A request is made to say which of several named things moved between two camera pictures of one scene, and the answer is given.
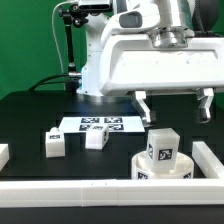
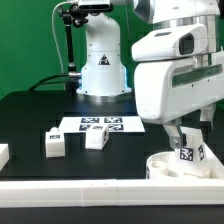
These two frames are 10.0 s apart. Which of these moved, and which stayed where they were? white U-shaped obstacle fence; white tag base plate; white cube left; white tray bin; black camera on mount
Moved: white tray bin
Stayed: white cube left; black camera on mount; white U-shaped obstacle fence; white tag base plate
